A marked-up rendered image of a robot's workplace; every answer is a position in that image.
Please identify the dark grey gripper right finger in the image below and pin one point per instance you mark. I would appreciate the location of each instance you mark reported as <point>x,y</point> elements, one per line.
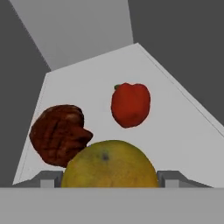
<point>172,178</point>

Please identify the orange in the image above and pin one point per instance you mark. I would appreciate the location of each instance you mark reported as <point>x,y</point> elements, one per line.
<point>110,166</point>

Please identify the red bell pepper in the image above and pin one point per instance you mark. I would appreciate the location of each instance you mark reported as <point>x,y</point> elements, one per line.
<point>130,105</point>

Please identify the brown grilled steak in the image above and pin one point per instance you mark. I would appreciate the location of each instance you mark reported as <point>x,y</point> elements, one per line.
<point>58,134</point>

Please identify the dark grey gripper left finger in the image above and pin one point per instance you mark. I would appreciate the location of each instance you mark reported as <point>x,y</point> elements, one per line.
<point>48,178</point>

